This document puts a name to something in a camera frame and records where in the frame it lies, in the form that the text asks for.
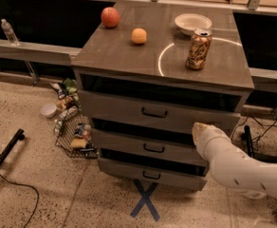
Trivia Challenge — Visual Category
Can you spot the grey drawer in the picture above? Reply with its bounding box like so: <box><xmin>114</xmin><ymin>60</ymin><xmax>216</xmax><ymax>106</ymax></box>
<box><xmin>98</xmin><ymin>158</ymin><xmax>207</xmax><ymax>191</ymax></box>
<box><xmin>79</xmin><ymin>90</ymin><xmax>240</xmax><ymax>134</ymax></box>
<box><xmin>92</xmin><ymin>129</ymin><xmax>208</xmax><ymax>167</ymax></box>

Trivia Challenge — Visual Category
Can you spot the black left stand bar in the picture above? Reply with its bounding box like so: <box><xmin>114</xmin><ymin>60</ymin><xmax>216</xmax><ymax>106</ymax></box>
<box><xmin>0</xmin><ymin>129</ymin><xmax>25</xmax><ymax>166</ymax></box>

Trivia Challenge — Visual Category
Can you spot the black right stand bar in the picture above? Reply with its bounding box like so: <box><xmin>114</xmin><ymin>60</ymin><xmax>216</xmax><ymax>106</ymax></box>
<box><xmin>244</xmin><ymin>125</ymin><xmax>254</xmax><ymax>158</ymax></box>

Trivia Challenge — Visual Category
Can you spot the red apple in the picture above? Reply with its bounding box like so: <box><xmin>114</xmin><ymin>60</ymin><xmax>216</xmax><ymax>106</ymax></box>
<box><xmin>101</xmin><ymin>7</ymin><xmax>120</xmax><ymax>29</ymax></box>

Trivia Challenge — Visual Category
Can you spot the clear plastic water bottle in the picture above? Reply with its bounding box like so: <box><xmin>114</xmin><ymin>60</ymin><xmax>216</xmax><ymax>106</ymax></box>
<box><xmin>1</xmin><ymin>19</ymin><xmax>19</xmax><ymax>46</ymax></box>

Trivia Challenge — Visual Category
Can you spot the grey bottom drawer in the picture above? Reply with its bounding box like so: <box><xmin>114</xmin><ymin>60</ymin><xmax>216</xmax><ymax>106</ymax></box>
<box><xmin>98</xmin><ymin>158</ymin><xmax>207</xmax><ymax>191</ymax></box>

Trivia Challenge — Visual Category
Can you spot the black top drawer handle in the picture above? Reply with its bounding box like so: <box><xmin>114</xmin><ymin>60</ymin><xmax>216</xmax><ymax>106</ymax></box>
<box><xmin>141</xmin><ymin>107</ymin><xmax>168</xmax><ymax>119</ymax></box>

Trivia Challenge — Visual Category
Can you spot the gold soda can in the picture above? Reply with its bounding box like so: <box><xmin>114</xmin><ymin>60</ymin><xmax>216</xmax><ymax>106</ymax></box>
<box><xmin>186</xmin><ymin>28</ymin><xmax>212</xmax><ymax>70</ymax></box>

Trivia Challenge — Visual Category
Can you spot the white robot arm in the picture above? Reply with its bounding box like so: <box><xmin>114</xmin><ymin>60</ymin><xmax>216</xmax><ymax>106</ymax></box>
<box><xmin>192</xmin><ymin>123</ymin><xmax>277</xmax><ymax>200</ymax></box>

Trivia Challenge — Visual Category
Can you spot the small white bowl on floor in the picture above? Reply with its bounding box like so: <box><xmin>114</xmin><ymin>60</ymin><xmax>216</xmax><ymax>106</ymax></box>
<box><xmin>40</xmin><ymin>104</ymin><xmax>57</xmax><ymax>118</ymax></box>

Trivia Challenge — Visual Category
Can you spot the black stand bar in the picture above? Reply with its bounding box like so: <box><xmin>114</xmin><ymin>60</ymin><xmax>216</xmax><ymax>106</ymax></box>
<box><xmin>0</xmin><ymin>129</ymin><xmax>25</xmax><ymax>166</ymax></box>
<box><xmin>244</xmin><ymin>125</ymin><xmax>254</xmax><ymax>158</ymax></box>

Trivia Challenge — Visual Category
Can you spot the black floor cable left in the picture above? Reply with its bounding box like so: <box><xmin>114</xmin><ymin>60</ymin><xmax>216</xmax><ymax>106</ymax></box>
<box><xmin>0</xmin><ymin>159</ymin><xmax>41</xmax><ymax>228</ymax></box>

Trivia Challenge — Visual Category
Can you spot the green snack bag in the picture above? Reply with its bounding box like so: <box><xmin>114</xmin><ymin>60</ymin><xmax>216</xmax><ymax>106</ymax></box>
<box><xmin>63</xmin><ymin>78</ymin><xmax>78</xmax><ymax>94</ymax></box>

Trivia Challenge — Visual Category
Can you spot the grey top drawer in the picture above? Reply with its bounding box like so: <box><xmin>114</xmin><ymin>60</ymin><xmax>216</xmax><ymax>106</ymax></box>
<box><xmin>79</xmin><ymin>90</ymin><xmax>240</xmax><ymax>134</ymax></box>

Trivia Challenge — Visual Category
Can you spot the grey wooden drawer cabinet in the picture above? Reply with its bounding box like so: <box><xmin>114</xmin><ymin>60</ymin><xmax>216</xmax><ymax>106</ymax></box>
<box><xmin>72</xmin><ymin>2</ymin><xmax>254</xmax><ymax>179</ymax></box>

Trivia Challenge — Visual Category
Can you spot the grey middle drawer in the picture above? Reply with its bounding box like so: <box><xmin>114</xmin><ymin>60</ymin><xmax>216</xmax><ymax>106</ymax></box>
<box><xmin>92</xmin><ymin>129</ymin><xmax>208</xmax><ymax>167</ymax></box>

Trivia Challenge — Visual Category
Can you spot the white bowl on cabinet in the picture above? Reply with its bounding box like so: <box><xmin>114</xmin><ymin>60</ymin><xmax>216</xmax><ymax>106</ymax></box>
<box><xmin>175</xmin><ymin>13</ymin><xmax>212</xmax><ymax>35</ymax></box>

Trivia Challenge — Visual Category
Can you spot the yellow sponge in basket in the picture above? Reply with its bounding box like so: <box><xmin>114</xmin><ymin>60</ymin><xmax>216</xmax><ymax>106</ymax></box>
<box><xmin>70</xmin><ymin>139</ymin><xmax>87</xmax><ymax>149</ymax></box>

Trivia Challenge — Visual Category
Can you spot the black cables right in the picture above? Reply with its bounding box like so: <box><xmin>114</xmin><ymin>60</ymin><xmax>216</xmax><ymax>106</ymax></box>
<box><xmin>229</xmin><ymin>109</ymin><xmax>277</xmax><ymax>144</ymax></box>

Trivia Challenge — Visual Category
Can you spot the blue tape cross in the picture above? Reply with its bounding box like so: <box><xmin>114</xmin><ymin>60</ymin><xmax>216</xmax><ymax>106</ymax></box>
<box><xmin>130</xmin><ymin>180</ymin><xmax>160</xmax><ymax>221</ymax></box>

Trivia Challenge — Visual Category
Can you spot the orange fruit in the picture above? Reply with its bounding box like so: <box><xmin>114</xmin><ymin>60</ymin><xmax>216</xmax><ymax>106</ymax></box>
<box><xmin>131</xmin><ymin>28</ymin><xmax>147</xmax><ymax>45</ymax></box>

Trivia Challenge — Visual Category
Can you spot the grey side bench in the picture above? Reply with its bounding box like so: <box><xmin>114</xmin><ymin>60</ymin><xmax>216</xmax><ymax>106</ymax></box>
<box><xmin>0</xmin><ymin>39</ymin><xmax>81</xmax><ymax>86</ymax></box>

